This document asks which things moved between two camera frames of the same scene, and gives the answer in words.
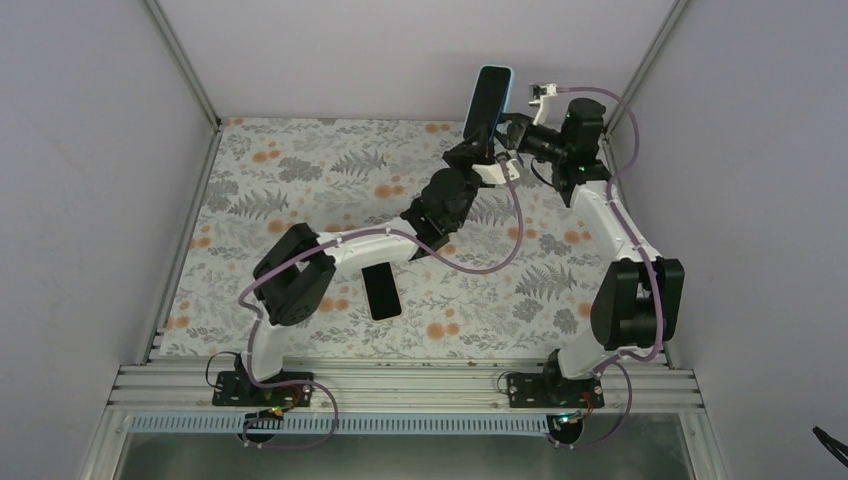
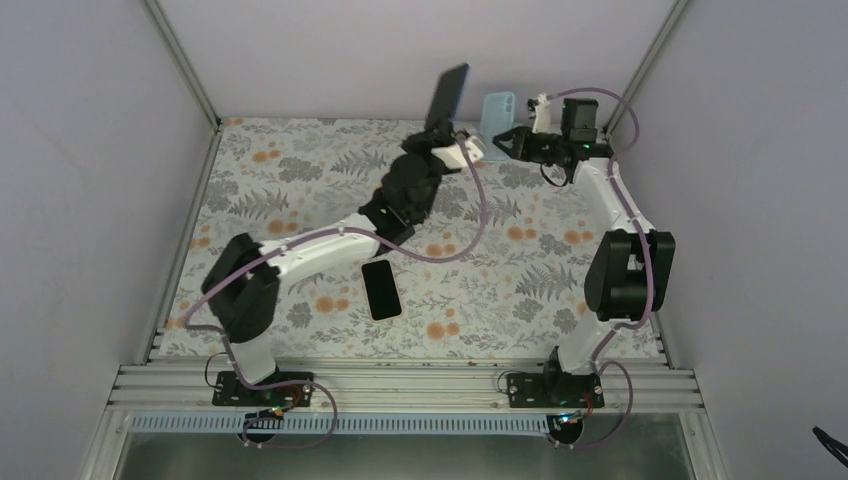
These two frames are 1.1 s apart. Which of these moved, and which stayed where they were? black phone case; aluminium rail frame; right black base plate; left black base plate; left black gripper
Moved: black phone case; left black gripper
Stayed: right black base plate; aluminium rail frame; left black base plate
